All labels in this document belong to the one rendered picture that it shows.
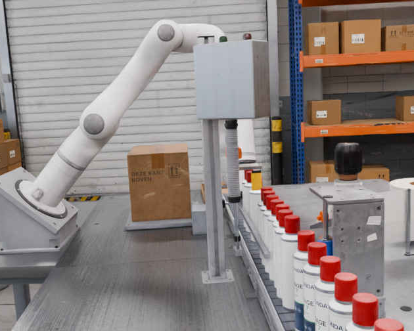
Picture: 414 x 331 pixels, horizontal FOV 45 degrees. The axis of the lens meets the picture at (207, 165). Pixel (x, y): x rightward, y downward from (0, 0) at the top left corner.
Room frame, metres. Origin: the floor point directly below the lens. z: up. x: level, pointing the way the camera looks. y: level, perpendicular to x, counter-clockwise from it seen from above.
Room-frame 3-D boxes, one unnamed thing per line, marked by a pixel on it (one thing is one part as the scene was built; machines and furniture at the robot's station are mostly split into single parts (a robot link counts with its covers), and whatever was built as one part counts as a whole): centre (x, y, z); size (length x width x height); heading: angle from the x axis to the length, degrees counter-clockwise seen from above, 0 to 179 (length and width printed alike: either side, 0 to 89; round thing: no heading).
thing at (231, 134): (1.24, -0.07, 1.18); 0.04 x 0.04 x 0.21
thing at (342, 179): (1.50, -0.43, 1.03); 0.09 x 0.09 x 0.30
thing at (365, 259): (0.99, -0.27, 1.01); 0.14 x 0.13 x 0.26; 3
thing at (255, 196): (1.51, -0.15, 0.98); 0.05 x 0.05 x 0.20
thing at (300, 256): (0.92, -0.18, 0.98); 0.05 x 0.05 x 0.20
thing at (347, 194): (0.99, -0.28, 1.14); 0.14 x 0.11 x 0.01; 3
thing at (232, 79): (1.29, -0.08, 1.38); 0.17 x 0.10 x 0.19; 58
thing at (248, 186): (1.61, -0.14, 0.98); 0.05 x 0.05 x 0.20
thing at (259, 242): (1.69, -0.10, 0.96); 1.07 x 0.01 x 0.01; 3
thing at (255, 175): (1.41, -0.14, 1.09); 0.03 x 0.01 x 0.06; 93
